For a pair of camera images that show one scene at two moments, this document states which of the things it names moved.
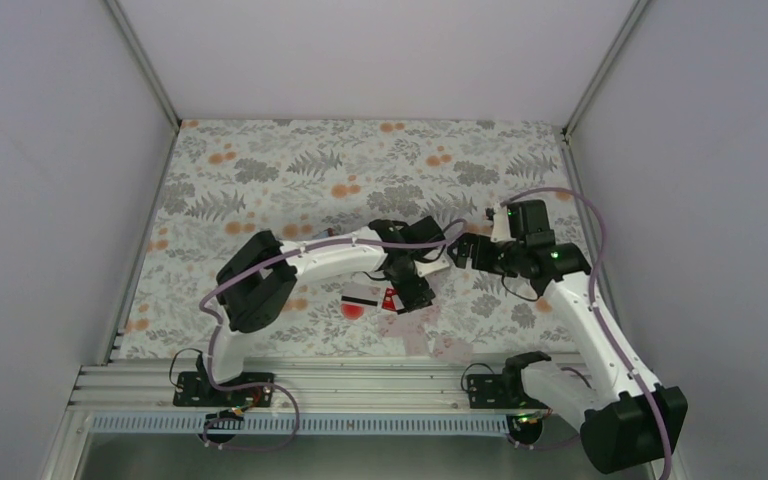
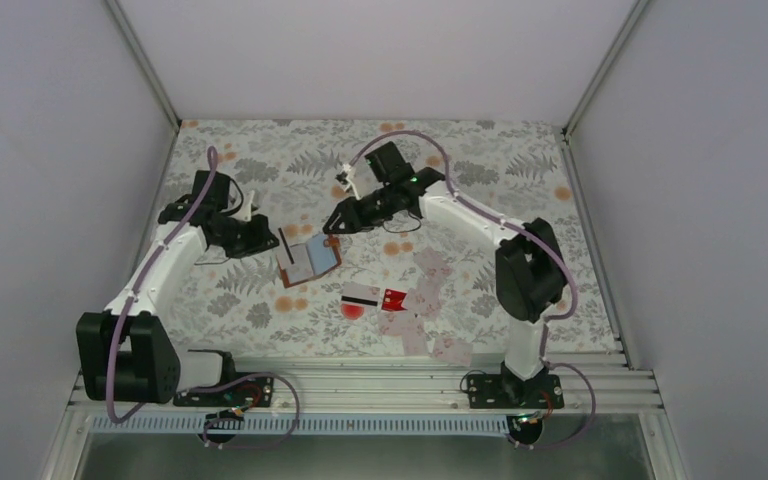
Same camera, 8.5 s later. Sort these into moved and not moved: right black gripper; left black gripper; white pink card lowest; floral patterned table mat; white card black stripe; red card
Moved: left black gripper; right black gripper
Not moved: red card; white card black stripe; white pink card lowest; floral patterned table mat
